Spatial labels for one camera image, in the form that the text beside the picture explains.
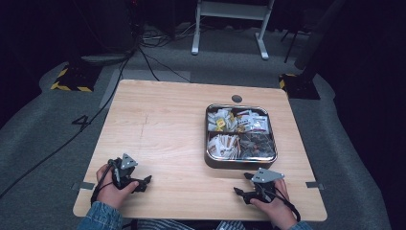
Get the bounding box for thin black floor cable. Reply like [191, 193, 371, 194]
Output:
[138, 47, 192, 83]

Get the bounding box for metal compartment tray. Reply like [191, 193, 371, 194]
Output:
[204, 103, 279, 171]

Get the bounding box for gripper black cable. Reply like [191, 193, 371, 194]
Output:
[263, 186, 302, 223]
[90, 159, 115, 207]

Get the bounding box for pile of dark packets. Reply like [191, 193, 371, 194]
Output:
[239, 132, 277, 160]

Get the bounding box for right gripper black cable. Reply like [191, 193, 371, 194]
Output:
[263, 186, 302, 223]

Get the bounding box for white metal stand frame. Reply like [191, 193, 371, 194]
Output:
[191, 0, 276, 61]

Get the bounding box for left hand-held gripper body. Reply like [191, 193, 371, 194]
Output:
[108, 153, 139, 191]

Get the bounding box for pile of white yellow packets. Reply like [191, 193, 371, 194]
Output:
[207, 107, 239, 133]

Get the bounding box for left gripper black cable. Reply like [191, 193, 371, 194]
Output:
[90, 159, 115, 207]

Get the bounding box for pile of white red packets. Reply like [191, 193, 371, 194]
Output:
[236, 108, 270, 134]

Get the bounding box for person's left hand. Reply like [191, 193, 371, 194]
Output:
[96, 163, 140, 211]

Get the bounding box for black slanted pole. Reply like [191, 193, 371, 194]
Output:
[293, 0, 348, 84]

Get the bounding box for person's striped clothing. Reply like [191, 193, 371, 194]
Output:
[136, 218, 247, 230]

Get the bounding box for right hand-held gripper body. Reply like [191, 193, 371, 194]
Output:
[242, 167, 285, 205]

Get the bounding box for black tripod legs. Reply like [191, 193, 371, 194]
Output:
[280, 28, 308, 64]

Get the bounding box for person's right hand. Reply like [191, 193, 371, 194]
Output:
[250, 178, 298, 230]

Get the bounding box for black stand base yellow edge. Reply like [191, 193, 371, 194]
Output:
[278, 73, 322, 101]

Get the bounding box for long black floor cable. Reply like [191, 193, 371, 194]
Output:
[0, 47, 139, 199]

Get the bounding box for tangle of floor cables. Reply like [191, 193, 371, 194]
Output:
[139, 21, 199, 50]

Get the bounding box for black yellow striped stand base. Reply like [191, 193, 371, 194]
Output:
[50, 64, 103, 93]

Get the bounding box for pile of white brown packets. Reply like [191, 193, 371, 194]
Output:
[207, 133, 241, 160]

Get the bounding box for grey round stand base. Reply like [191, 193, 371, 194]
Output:
[80, 52, 129, 67]

